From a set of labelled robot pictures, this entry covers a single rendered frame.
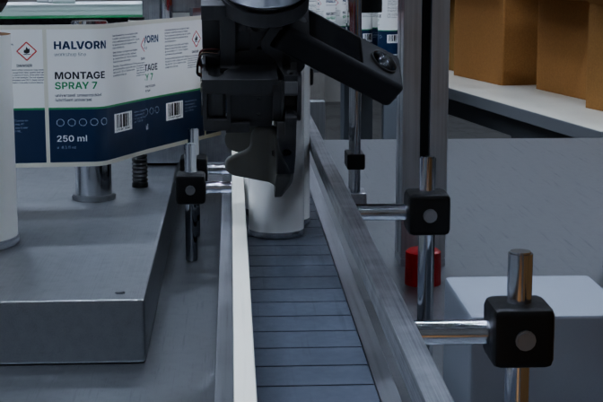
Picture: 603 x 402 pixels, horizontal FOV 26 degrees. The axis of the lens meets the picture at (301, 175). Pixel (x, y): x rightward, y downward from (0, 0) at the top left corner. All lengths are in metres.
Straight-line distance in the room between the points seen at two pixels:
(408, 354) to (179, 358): 0.45
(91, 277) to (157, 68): 0.45
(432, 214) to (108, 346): 0.27
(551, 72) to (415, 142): 2.21
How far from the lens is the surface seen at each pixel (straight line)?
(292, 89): 1.06
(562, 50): 3.42
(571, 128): 2.85
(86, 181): 1.38
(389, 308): 0.66
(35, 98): 1.37
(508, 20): 3.62
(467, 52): 3.84
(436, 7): 1.27
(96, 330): 1.00
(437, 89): 1.28
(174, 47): 1.50
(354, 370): 0.82
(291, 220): 1.19
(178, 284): 1.24
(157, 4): 1.65
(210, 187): 1.31
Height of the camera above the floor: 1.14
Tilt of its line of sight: 10 degrees down
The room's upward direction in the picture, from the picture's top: straight up
